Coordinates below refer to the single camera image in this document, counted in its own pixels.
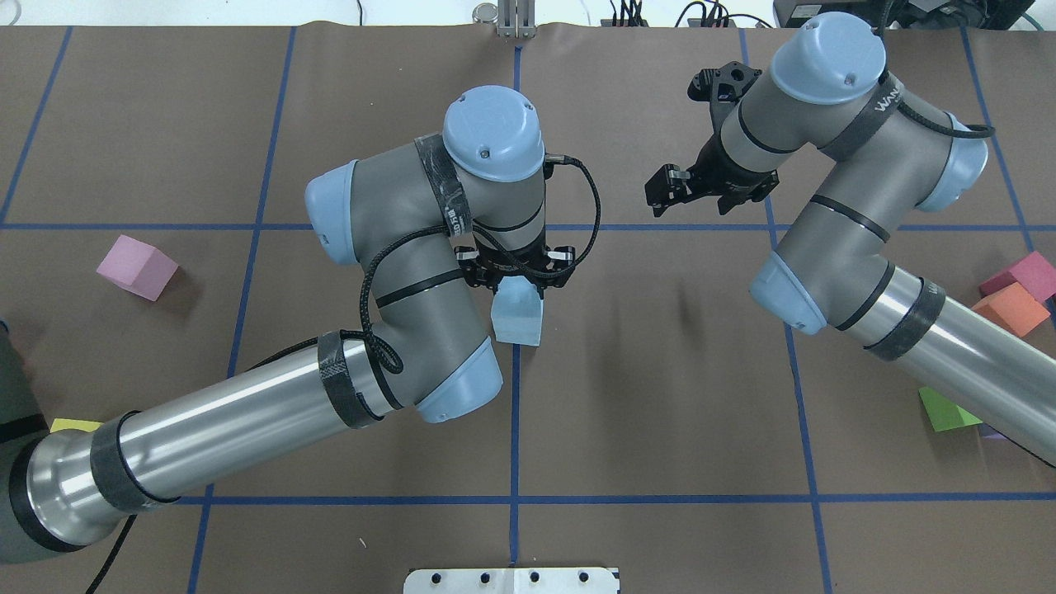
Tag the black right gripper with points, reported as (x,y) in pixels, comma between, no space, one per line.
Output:
(714,168)

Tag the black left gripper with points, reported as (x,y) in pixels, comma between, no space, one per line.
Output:
(513,272)

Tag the light blue block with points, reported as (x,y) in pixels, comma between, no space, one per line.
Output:
(524,330)
(517,295)

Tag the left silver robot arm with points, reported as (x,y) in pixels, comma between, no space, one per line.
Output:
(425,221)

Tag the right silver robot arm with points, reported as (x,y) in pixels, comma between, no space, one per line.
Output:
(829,87)

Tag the small metal cylinder weight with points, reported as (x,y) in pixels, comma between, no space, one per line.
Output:
(485,13)

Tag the green foam block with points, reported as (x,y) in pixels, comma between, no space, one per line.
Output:
(944,414)

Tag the orange foam block far side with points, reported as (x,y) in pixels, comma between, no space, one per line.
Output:
(1014,309)

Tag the magenta foam block far side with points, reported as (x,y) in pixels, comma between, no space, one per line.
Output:
(1033,272)

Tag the pink foam block near left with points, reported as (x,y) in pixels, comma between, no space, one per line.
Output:
(137,267)

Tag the yellow foam block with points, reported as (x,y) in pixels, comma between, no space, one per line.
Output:
(68,424)

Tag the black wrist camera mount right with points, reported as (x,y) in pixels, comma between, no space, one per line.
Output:
(722,88)

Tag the aluminium frame post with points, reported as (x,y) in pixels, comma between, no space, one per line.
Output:
(516,19)

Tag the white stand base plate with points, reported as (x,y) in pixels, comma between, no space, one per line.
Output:
(514,580)

